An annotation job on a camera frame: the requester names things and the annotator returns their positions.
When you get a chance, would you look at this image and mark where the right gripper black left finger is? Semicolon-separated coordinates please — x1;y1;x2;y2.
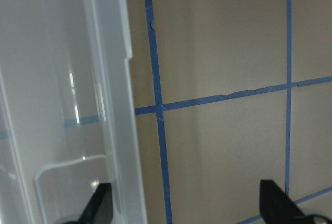
77;183;114;224

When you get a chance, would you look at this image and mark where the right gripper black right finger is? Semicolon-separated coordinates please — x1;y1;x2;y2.
259;179;307;224

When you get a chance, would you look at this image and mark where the clear plastic storage box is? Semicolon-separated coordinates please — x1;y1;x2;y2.
1;0;147;223

